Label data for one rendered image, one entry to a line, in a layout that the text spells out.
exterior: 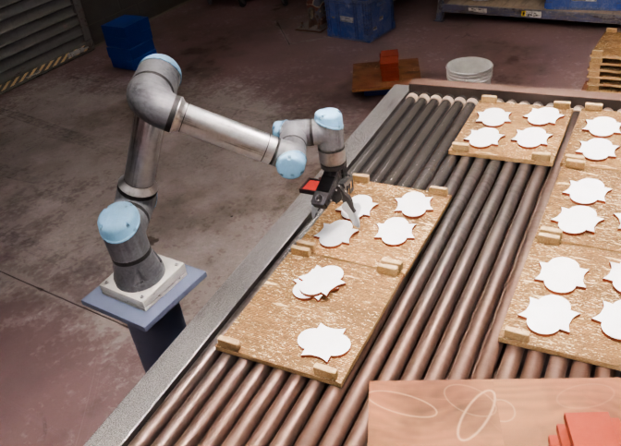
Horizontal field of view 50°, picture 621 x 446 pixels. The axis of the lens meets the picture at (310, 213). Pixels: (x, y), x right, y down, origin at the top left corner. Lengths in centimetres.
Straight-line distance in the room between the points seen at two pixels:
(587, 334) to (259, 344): 78
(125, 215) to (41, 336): 166
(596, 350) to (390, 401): 52
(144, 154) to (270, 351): 66
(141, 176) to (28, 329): 176
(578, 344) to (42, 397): 228
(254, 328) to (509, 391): 67
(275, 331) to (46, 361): 181
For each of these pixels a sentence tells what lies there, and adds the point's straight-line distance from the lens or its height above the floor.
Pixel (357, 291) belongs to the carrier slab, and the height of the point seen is 94.
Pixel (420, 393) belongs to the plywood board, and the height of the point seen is 104.
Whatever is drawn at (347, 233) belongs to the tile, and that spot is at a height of 95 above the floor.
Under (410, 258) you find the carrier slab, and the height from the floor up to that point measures 94.
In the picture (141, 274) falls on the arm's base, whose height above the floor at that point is 96.
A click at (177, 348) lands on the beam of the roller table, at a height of 91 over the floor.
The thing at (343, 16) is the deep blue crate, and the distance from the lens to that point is 619.
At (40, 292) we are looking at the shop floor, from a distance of 381.
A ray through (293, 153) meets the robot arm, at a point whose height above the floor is 130.
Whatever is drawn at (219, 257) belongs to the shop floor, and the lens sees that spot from 361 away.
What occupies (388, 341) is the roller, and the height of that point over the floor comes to 91.
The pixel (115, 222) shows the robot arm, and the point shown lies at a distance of 193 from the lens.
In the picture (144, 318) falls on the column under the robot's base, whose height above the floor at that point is 87.
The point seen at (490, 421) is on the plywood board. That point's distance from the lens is 138.
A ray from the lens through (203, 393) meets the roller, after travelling 167.
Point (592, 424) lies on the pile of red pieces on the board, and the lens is 118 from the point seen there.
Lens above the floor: 212
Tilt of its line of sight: 34 degrees down
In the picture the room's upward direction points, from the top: 8 degrees counter-clockwise
